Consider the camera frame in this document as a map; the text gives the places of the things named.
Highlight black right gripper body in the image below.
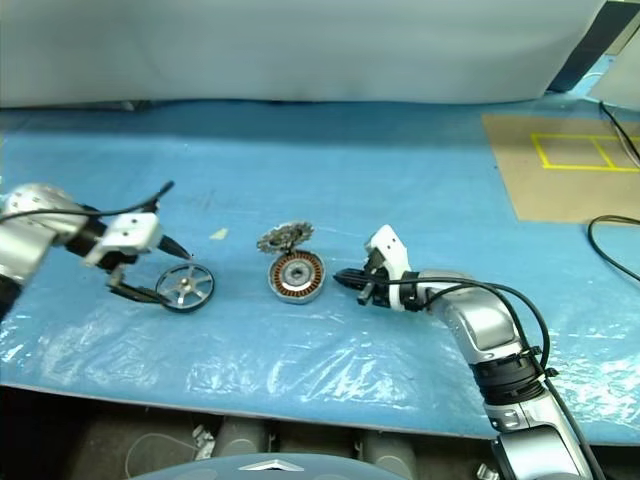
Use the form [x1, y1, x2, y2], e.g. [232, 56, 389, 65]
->
[357, 249, 401, 309]

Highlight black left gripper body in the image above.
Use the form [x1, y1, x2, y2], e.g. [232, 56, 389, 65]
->
[97, 247, 142, 289]

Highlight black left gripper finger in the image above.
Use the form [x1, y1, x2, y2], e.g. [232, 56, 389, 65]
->
[158, 234, 194, 261]
[107, 282, 169, 306]

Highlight silver spoked motor cover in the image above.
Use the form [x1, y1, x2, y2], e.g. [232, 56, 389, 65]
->
[154, 263, 219, 315]

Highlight silver toothed gear plate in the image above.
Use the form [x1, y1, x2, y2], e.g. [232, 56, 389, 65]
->
[257, 219, 314, 256]

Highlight dark grey rounded housing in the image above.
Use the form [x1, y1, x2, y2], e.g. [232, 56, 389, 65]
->
[362, 429, 419, 471]
[79, 414, 196, 480]
[217, 417, 272, 459]

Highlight grey robot torso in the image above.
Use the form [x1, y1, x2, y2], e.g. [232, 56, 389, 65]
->
[127, 452, 411, 480]

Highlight brown cardboard sheet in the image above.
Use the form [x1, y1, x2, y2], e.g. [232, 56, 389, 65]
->
[481, 112, 640, 224]

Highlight white backdrop panel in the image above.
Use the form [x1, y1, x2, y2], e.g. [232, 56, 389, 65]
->
[0, 0, 609, 109]

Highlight white box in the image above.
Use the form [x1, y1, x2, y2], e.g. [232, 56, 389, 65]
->
[589, 42, 640, 109]

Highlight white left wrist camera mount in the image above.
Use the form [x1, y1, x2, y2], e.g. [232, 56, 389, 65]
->
[82, 212, 164, 269]

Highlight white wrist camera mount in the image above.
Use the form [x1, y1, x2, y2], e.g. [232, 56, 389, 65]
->
[363, 224, 420, 312]
[82, 212, 164, 269]

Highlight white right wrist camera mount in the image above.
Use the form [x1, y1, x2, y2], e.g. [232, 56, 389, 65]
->
[363, 224, 420, 312]

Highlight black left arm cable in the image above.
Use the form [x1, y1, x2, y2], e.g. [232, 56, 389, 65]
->
[0, 180, 176, 224]

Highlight black looped cable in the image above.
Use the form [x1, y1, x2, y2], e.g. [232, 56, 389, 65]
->
[587, 214, 640, 281]

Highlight thin black cable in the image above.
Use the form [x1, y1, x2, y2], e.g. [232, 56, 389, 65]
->
[599, 99, 640, 166]

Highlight black slanted stand post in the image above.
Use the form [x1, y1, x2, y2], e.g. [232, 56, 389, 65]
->
[547, 0, 640, 94]

